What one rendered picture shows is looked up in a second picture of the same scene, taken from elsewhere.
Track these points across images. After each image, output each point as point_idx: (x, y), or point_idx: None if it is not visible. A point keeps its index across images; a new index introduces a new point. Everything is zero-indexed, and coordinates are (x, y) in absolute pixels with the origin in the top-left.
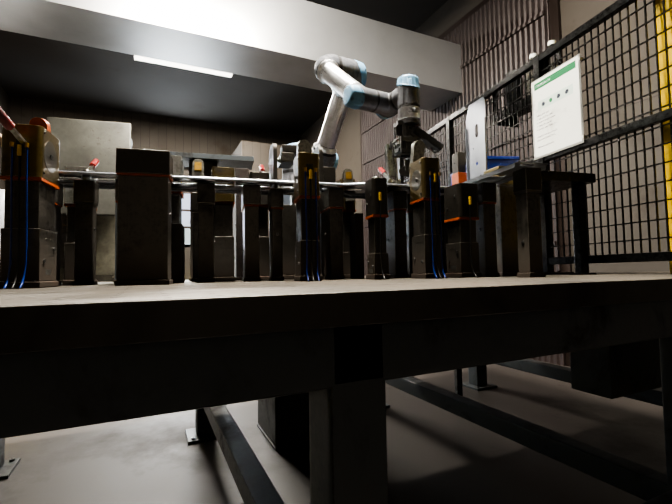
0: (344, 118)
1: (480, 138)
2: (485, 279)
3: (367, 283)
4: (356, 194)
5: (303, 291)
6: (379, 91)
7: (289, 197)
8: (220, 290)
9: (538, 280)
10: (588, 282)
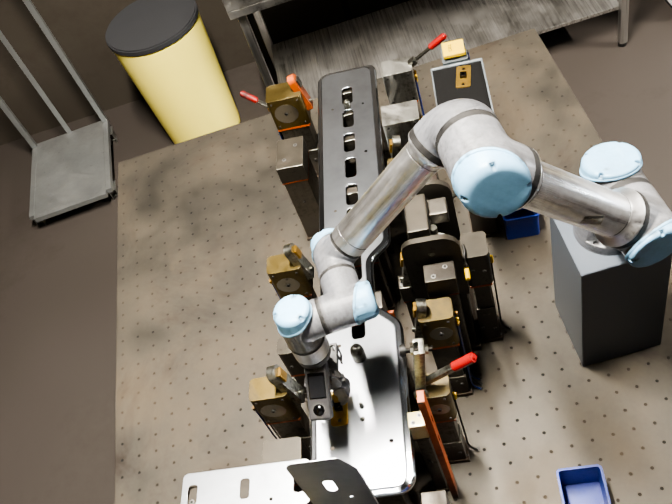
0: (555, 218)
1: (323, 494)
2: (208, 460)
3: (197, 363)
4: (394, 336)
5: (128, 326)
6: (322, 278)
7: (555, 233)
8: (163, 296)
9: (153, 466)
10: (115, 469)
